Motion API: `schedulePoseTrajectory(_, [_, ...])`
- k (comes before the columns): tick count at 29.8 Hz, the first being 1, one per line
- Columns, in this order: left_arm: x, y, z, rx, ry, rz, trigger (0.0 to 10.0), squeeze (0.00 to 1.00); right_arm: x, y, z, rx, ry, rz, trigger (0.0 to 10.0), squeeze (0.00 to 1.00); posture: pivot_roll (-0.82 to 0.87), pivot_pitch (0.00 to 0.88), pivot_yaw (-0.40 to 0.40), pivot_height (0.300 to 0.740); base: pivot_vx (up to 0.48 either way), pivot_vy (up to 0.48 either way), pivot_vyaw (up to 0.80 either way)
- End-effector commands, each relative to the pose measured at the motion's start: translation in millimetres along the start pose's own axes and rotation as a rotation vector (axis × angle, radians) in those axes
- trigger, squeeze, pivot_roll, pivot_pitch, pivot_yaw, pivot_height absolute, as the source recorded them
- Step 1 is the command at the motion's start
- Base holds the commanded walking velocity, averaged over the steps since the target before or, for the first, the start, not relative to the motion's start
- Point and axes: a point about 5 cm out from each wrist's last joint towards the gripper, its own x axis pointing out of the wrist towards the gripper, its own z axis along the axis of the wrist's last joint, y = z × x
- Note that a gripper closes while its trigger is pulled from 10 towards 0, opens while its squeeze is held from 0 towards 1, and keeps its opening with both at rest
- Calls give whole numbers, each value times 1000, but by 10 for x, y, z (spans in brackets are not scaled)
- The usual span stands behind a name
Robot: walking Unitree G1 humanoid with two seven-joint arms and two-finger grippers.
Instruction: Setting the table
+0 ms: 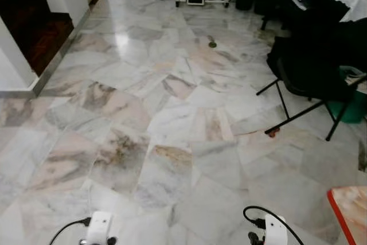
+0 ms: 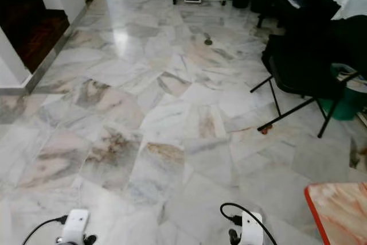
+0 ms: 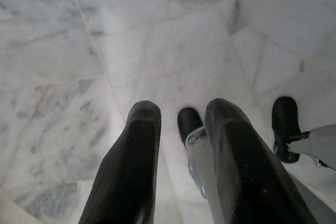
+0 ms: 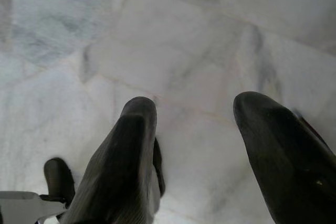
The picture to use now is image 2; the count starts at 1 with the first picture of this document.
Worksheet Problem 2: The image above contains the green plastic bin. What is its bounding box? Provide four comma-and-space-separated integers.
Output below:
318, 63, 367, 121

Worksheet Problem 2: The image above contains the black office chair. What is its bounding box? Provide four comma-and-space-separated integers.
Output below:
251, 0, 340, 32

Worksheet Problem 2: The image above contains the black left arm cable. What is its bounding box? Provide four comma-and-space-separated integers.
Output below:
23, 215, 69, 245

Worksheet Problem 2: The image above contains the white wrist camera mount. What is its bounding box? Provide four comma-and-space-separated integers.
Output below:
63, 209, 91, 245
239, 212, 264, 245

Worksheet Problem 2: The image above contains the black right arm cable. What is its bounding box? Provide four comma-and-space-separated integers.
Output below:
220, 203, 279, 245

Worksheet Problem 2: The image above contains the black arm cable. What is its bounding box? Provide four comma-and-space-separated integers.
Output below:
220, 203, 279, 245
23, 215, 69, 245

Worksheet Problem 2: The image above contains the black folding chair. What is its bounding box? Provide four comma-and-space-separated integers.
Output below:
250, 15, 367, 138

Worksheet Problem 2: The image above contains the dark wooden staircase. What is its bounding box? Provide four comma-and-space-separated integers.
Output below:
0, 0, 71, 74

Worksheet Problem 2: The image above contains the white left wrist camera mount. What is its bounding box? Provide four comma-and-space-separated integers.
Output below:
63, 209, 91, 245

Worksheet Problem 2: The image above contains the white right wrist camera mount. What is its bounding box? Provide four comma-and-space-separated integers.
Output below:
239, 212, 264, 245

